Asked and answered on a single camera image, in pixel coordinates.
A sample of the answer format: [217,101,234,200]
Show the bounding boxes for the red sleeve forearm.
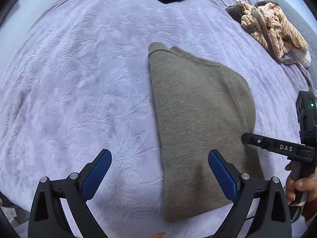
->
[302,189,316,222]

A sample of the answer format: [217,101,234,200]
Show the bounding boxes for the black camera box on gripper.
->
[296,91,317,149]

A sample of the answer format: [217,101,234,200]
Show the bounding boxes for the person right hand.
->
[285,171,317,204]

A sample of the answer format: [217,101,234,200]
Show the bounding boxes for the person left hand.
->
[148,232,165,238]

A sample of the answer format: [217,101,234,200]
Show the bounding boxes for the taupe knit sweater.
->
[148,42,264,223]

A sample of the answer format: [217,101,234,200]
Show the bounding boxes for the grey quilted pillow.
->
[272,0,316,59]

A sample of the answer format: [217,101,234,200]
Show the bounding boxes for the cream striped garment pile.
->
[225,0,312,69]

